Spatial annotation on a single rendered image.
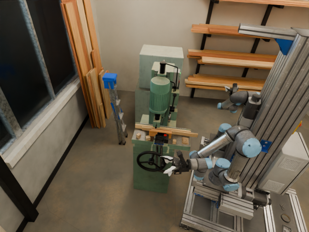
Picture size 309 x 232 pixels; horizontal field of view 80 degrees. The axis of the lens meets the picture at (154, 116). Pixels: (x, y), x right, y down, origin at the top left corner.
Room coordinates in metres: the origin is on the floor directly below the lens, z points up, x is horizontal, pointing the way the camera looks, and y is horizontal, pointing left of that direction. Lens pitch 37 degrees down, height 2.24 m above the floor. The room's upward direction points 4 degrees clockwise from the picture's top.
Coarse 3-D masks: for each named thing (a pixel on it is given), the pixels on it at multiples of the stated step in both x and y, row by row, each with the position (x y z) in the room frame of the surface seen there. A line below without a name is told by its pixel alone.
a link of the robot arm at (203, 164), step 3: (198, 159) 0.85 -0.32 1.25; (201, 159) 0.85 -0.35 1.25; (204, 159) 0.85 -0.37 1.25; (207, 159) 0.85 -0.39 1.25; (210, 159) 0.86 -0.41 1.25; (198, 162) 0.82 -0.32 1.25; (201, 162) 0.82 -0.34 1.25; (204, 162) 0.83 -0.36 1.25; (207, 162) 0.83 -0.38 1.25; (210, 162) 0.83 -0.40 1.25; (198, 165) 0.81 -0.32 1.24; (201, 165) 0.81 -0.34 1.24; (204, 165) 0.81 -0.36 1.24; (207, 165) 0.81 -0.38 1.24; (210, 165) 0.82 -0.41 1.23; (198, 168) 0.80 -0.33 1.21; (201, 168) 0.80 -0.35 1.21; (204, 168) 0.81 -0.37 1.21; (207, 168) 0.81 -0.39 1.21; (210, 168) 0.82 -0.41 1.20; (201, 171) 0.81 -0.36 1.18; (204, 171) 0.81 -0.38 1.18
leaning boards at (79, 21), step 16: (64, 0) 2.61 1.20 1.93; (80, 0) 3.04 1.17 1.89; (64, 16) 2.46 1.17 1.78; (80, 16) 2.87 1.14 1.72; (80, 32) 2.80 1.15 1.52; (80, 48) 2.61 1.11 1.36; (96, 48) 3.20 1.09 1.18; (80, 64) 2.50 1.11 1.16; (96, 64) 2.92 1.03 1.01; (80, 80) 2.45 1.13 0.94; (96, 80) 2.63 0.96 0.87; (96, 96) 2.51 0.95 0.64; (96, 112) 2.46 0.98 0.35
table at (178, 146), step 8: (136, 128) 1.52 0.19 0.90; (144, 136) 1.40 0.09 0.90; (152, 136) 1.41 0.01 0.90; (176, 136) 1.44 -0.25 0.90; (184, 136) 1.45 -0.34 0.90; (144, 144) 1.34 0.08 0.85; (152, 144) 1.33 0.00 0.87; (168, 144) 1.32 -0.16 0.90; (176, 144) 1.33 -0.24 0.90; (168, 152) 1.23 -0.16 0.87
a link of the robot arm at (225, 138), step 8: (232, 128) 1.00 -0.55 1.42; (240, 128) 0.97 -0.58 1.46; (248, 128) 0.97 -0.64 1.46; (224, 136) 0.99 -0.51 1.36; (232, 136) 0.96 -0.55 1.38; (208, 144) 1.00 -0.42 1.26; (216, 144) 0.97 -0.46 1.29; (224, 144) 0.96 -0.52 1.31; (192, 152) 1.00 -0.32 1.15; (200, 152) 0.96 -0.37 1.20; (208, 152) 0.95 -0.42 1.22
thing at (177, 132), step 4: (144, 128) 1.50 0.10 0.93; (148, 128) 1.49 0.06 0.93; (156, 128) 1.50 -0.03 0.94; (172, 132) 1.47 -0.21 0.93; (176, 132) 1.47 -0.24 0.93; (180, 132) 1.47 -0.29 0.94; (184, 132) 1.47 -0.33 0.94; (188, 132) 1.48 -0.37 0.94; (192, 136) 1.45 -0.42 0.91; (196, 136) 1.45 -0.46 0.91
